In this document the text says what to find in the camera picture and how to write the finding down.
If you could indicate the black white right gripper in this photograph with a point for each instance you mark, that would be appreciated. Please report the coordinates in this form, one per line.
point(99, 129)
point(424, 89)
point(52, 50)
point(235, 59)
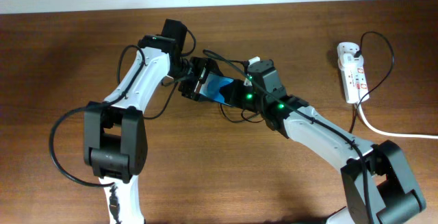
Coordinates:
point(239, 85)

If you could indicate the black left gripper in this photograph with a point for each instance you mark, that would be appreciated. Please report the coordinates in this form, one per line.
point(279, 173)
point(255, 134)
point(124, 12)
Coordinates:
point(204, 64)

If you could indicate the blue Galaxy smartphone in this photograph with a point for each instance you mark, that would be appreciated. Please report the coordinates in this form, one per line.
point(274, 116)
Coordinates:
point(211, 87)

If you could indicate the white power strip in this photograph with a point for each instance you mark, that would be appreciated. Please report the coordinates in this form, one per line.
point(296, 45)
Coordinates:
point(354, 81)

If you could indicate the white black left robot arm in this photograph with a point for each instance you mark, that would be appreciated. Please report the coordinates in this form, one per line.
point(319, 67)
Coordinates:
point(115, 143)

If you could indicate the white charger plug adapter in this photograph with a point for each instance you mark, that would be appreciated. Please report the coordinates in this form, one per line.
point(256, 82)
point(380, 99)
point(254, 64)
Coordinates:
point(348, 61)

